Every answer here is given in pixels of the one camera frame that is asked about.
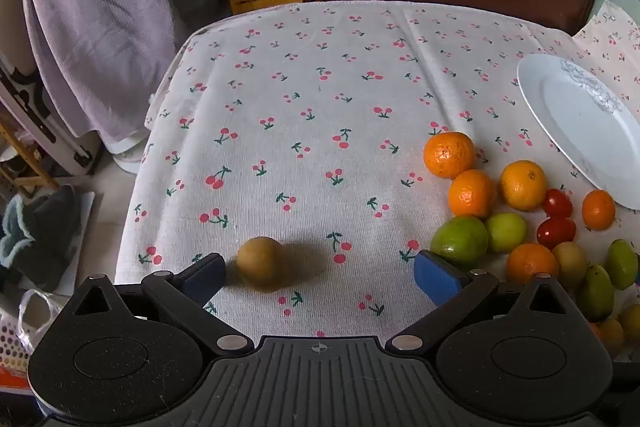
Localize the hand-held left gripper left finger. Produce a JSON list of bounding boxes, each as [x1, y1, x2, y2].
[[65, 252, 253, 355]]

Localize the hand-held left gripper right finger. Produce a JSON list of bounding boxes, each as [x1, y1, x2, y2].
[[387, 249, 576, 355]]

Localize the large green jujube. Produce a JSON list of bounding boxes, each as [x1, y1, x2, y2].
[[430, 215, 489, 264]]

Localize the round brown longan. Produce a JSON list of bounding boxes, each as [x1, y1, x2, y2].
[[551, 242, 588, 290], [617, 304, 640, 343], [236, 236, 285, 294], [597, 318, 626, 358]]

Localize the red cherry tomato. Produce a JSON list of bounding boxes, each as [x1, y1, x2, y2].
[[542, 188, 574, 218], [537, 217, 577, 250]]

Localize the white plate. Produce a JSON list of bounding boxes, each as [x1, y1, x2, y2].
[[516, 53, 640, 210]]

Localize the white fan base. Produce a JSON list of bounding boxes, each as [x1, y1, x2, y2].
[[107, 132, 151, 175]]

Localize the dark fuzzy slippers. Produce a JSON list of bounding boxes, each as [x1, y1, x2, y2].
[[0, 184, 83, 293]]

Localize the white plastic bag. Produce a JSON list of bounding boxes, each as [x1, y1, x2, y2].
[[17, 288, 71, 355]]

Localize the cherry print tablecloth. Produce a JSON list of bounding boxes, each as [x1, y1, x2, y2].
[[114, 1, 640, 358]]

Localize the dotted basket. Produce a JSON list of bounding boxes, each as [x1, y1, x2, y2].
[[0, 309, 31, 370]]

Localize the wooden stool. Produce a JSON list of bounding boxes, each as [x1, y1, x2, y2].
[[0, 107, 61, 198]]

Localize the purple hanging cloth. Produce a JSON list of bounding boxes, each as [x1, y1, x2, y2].
[[20, 0, 221, 145]]

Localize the floral print cloth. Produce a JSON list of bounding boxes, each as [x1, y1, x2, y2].
[[571, 0, 640, 72]]

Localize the white folding frame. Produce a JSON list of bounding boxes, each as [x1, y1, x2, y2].
[[0, 52, 103, 178]]

